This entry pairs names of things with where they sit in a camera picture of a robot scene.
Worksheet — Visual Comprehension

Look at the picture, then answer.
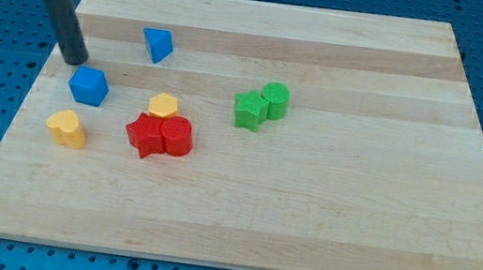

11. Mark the light wooden board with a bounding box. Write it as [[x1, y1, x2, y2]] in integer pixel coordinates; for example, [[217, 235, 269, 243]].
[[0, 0, 483, 270]]

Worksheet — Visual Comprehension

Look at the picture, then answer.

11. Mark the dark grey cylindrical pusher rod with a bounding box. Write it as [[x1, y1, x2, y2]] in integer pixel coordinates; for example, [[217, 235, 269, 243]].
[[43, 0, 89, 66]]

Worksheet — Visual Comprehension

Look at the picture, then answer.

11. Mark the yellow hexagon block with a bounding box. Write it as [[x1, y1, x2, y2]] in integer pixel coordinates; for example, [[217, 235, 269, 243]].
[[148, 93, 179, 119]]

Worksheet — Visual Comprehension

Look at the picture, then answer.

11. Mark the red star block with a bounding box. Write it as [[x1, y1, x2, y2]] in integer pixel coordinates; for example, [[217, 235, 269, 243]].
[[126, 112, 165, 158]]

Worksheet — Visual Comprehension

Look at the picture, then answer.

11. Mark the green star block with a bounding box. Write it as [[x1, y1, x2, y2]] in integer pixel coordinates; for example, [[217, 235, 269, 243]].
[[234, 89, 269, 132]]

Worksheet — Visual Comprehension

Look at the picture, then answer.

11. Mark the blue triangle block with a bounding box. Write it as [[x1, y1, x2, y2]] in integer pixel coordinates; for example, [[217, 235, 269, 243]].
[[143, 27, 174, 64]]

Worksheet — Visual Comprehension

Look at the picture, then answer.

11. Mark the green cylinder block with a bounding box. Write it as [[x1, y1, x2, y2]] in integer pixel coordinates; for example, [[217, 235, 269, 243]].
[[262, 82, 291, 121]]

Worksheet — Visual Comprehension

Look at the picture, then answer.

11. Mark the blue cube block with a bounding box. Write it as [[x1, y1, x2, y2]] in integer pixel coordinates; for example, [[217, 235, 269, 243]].
[[68, 66, 109, 107]]

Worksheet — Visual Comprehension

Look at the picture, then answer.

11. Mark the red cylinder block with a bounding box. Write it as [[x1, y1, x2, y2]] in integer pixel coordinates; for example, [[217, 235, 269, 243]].
[[160, 116, 193, 157]]

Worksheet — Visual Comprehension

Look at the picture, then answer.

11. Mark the yellow heart block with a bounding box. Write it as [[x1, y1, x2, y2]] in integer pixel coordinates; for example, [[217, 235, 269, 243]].
[[45, 110, 86, 150]]

